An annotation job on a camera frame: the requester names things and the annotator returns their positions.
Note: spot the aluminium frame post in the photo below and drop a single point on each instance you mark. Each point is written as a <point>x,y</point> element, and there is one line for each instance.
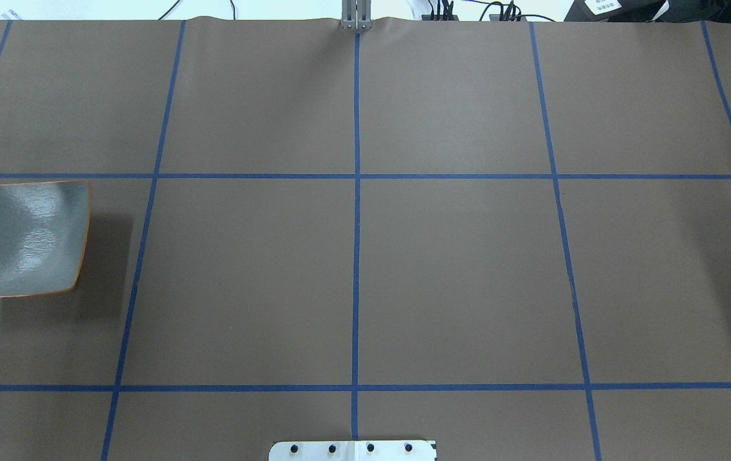
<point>356,15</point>

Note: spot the grey square plate orange rim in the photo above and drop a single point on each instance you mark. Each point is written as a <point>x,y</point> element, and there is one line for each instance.
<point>44,228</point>

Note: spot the brown table mat blue grid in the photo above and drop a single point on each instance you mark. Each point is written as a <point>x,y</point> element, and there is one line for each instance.
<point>511,239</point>

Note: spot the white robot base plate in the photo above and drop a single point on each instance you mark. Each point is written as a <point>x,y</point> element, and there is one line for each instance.
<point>354,450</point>

